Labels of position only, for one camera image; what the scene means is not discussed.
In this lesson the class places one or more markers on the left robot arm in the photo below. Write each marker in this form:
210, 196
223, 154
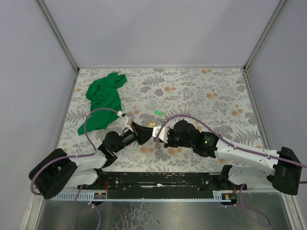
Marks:
60, 170

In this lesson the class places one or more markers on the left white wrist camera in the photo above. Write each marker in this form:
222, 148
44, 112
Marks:
127, 120

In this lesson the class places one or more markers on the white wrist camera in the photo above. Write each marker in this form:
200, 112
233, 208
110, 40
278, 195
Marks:
160, 134
127, 120

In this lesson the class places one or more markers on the light green key tag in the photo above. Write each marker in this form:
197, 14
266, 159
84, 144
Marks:
158, 112

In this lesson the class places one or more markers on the aluminium frame rail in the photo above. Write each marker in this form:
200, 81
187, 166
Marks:
283, 180

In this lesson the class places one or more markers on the green cloth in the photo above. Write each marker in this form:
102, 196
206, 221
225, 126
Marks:
103, 93

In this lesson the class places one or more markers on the yellow key tag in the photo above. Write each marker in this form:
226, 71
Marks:
152, 124

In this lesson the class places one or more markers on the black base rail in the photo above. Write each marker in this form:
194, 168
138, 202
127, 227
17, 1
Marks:
161, 185

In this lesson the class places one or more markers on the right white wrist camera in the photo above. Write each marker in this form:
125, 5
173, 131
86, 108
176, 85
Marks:
160, 134

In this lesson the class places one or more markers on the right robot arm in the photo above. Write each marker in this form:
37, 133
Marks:
260, 160

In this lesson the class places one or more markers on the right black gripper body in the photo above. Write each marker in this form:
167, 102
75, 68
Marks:
168, 138

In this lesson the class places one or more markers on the floral table mat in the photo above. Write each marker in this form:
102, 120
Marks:
214, 98

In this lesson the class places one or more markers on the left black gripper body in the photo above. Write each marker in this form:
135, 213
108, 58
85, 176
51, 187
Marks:
138, 133

